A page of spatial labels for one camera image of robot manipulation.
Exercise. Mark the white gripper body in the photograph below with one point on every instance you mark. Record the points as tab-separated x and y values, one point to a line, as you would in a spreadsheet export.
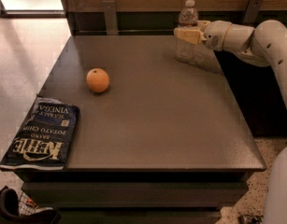
216	35

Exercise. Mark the clear plastic water bottle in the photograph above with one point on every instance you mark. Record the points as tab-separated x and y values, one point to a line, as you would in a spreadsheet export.
188	21

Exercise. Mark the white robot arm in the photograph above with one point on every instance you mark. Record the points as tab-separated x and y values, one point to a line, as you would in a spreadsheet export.
264	45

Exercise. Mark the blue Kettle chip bag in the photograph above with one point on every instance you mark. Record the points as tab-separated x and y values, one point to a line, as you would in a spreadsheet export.
43	141

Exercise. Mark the orange fruit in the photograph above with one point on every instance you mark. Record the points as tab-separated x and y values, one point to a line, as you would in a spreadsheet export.
97	80

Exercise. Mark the right metal bracket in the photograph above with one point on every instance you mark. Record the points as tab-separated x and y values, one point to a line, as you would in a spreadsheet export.
251	12

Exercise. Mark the metal bracket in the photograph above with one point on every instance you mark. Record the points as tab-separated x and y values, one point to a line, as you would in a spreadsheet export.
251	12
110	15

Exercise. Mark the left metal bracket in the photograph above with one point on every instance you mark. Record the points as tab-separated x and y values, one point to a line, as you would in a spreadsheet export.
110	15

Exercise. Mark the horizontal metal rail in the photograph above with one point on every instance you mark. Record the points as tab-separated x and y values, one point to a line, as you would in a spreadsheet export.
128	32

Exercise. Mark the black wire basket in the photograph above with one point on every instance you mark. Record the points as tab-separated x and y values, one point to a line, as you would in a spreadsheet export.
15	209

